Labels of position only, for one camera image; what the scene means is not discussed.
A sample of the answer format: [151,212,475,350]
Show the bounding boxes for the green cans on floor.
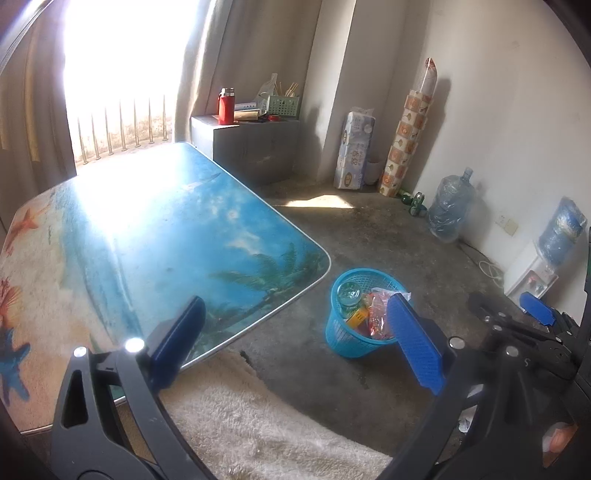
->
[398,189,427,217]

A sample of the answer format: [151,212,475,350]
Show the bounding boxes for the window railing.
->
[68,96,174,167]

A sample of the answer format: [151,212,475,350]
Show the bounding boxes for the tissue paper package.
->
[334,107,376,190]

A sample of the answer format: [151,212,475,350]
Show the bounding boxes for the blue water jug on floor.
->
[428,167,476,243]

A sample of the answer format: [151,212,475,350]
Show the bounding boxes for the water jug on dispenser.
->
[538,196,587,267]

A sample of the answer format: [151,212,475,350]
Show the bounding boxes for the beige curtain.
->
[174,1,322,142]

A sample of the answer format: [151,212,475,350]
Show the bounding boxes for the clear red snack wrapper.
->
[368,287,412,340]

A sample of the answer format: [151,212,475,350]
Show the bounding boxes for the blue plastic trash basket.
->
[325,268,412,359]

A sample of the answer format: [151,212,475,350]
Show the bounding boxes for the red thermos bottle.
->
[217,87,235,125]

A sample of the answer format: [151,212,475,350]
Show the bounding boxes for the rolled patterned mat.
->
[378,57,438,198]

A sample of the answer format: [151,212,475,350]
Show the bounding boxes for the yellow small box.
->
[346,307,369,330]

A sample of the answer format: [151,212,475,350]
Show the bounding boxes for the green plastic basket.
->
[266,95,300,118]

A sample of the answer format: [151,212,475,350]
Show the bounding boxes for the green plastic bottle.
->
[337,281,363,318]

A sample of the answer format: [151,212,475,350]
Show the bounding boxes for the grey cabinet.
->
[190,116,300,186]

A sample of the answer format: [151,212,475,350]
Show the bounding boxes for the white water dispenser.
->
[503,241,558,306]

